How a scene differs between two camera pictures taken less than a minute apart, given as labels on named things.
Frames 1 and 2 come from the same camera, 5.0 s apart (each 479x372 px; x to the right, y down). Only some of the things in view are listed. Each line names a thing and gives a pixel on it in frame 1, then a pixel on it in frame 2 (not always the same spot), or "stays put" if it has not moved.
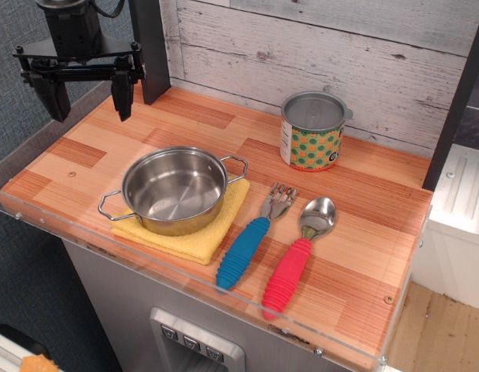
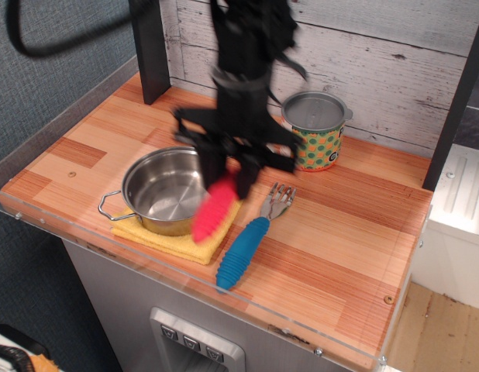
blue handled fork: x=250 y=236 stays put
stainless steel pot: x=176 y=191 stays put
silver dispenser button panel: x=191 y=336 stays put
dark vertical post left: x=148 y=28 stays put
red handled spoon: x=316 y=218 -> x=217 y=202
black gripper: x=79 y=50 -> x=241 y=125
